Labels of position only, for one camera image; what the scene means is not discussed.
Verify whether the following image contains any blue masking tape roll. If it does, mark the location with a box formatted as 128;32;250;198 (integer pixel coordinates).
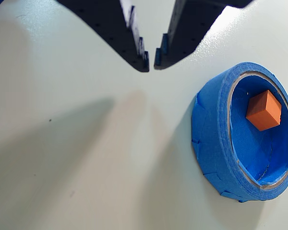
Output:
191;61;288;204

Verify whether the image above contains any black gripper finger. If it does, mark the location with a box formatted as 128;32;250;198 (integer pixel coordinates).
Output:
153;0;255;71
56;0;150;73

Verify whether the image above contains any small orange block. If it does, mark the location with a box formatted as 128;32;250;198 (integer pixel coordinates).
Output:
245;90;283;132

